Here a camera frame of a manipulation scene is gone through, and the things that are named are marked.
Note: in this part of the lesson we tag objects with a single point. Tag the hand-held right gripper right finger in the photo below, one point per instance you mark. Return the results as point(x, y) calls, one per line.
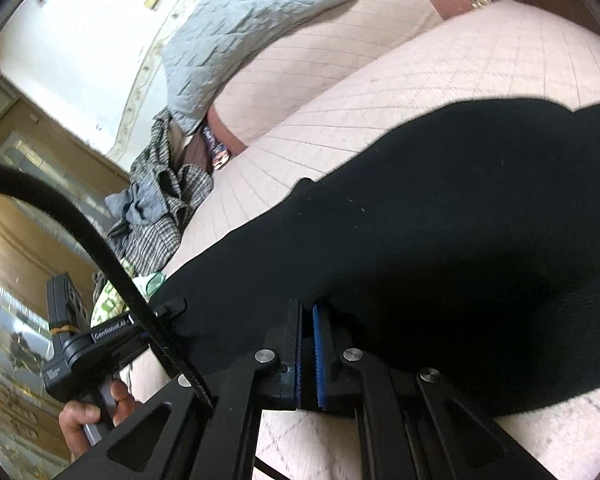
point(322, 360)

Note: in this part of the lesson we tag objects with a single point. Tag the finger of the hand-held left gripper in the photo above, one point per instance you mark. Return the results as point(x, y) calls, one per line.
point(170, 308)

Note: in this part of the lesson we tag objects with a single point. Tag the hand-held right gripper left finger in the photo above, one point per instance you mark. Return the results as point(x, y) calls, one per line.
point(296, 360)

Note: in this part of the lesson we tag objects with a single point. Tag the black pants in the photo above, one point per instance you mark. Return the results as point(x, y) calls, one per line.
point(430, 235)

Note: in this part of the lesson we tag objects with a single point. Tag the person's left hand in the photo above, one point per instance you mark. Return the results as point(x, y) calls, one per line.
point(82, 427)

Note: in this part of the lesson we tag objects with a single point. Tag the green white patterned cloth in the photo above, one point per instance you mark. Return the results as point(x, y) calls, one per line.
point(107, 300)

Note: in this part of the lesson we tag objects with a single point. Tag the checked tweed coat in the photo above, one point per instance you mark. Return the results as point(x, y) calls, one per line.
point(150, 245)

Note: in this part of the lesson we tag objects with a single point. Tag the grey cloth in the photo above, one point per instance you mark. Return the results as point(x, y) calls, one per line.
point(140, 200)

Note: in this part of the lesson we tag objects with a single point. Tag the dark brown garment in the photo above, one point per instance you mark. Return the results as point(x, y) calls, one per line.
point(196, 152)

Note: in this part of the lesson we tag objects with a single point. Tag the colourful printed packet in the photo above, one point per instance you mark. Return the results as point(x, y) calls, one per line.
point(215, 152)

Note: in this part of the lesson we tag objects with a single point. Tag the grey quilted blanket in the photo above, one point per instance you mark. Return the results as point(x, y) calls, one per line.
point(240, 35)

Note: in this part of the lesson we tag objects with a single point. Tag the pink quilted sofa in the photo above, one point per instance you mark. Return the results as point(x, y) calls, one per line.
point(430, 70)

